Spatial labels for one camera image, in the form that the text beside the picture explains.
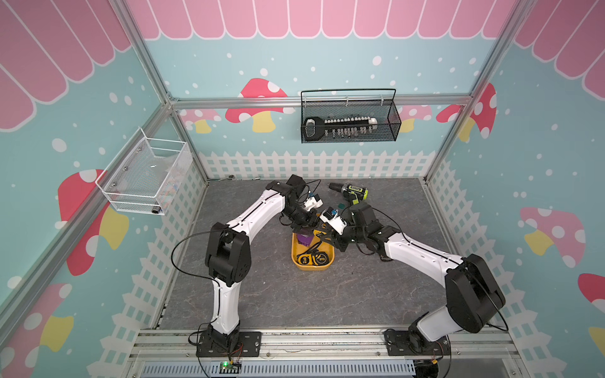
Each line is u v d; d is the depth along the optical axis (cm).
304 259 90
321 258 90
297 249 95
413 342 65
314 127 89
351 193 109
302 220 77
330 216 73
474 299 44
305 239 96
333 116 94
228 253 52
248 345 75
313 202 83
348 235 74
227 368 73
